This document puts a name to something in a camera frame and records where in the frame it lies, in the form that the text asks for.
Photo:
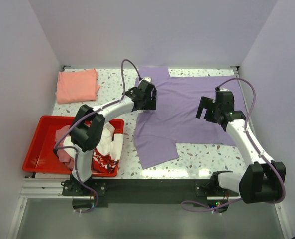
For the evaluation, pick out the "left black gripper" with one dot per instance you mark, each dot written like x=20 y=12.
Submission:
x=151 y=104

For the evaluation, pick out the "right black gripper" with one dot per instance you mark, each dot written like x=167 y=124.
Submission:
x=205 y=102

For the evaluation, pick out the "purple t shirt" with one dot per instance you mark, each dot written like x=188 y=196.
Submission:
x=174 y=120

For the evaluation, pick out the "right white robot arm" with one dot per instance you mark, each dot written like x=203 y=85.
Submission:
x=263 y=179

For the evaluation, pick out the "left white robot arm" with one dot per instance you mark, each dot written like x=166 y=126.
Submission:
x=86 y=130

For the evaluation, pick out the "white and red t shirt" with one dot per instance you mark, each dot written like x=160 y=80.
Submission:
x=107 y=153

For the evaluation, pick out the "folded salmon pink t shirt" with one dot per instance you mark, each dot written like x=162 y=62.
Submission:
x=77 y=86

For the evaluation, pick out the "dusty pink t shirt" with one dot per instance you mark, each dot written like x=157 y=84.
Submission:
x=63 y=156

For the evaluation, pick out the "red plastic tray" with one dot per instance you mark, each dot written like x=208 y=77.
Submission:
x=40 y=157

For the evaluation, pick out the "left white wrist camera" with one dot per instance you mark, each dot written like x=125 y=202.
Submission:
x=148 y=79

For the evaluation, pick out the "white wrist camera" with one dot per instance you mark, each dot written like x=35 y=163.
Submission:
x=148 y=79
x=221 y=89

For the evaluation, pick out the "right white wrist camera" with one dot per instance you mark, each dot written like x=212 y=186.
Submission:
x=221 y=89

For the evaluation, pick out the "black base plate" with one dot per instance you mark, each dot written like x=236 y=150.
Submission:
x=156 y=191

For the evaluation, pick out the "aluminium frame rail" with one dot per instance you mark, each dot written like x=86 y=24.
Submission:
x=41 y=188

